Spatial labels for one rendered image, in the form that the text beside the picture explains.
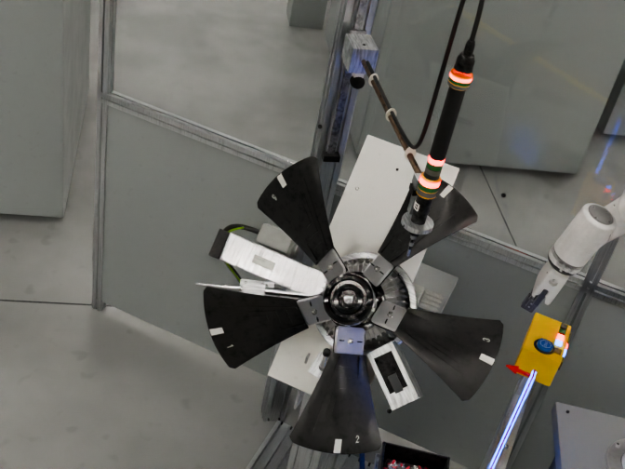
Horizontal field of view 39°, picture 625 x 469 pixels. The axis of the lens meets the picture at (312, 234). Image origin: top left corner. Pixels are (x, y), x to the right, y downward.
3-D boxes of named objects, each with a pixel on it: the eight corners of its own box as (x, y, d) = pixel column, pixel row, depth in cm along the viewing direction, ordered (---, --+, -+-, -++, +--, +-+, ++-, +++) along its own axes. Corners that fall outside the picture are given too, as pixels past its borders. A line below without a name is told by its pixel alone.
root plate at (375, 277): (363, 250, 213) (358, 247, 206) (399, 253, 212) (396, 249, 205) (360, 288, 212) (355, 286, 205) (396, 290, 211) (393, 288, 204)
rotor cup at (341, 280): (329, 270, 217) (319, 264, 204) (388, 274, 214) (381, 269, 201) (324, 328, 215) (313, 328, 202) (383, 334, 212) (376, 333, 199)
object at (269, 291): (330, 303, 218) (196, 288, 226) (332, 294, 219) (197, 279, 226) (329, 303, 216) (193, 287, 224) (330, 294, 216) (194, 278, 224)
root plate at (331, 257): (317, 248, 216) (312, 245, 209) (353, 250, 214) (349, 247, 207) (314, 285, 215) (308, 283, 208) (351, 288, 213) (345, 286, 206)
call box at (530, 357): (524, 339, 241) (536, 310, 235) (559, 354, 239) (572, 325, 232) (510, 375, 229) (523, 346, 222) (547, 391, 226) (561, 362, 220)
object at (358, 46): (339, 57, 239) (345, 28, 234) (364, 59, 241) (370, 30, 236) (347, 75, 231) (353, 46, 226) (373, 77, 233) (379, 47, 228)
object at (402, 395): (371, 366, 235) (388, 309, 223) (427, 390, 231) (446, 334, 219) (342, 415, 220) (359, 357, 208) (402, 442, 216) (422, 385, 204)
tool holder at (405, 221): (394, 209, 194) (405, 172, 188) (424, 209, 196) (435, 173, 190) (405, 234, 187) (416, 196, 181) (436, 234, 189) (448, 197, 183)
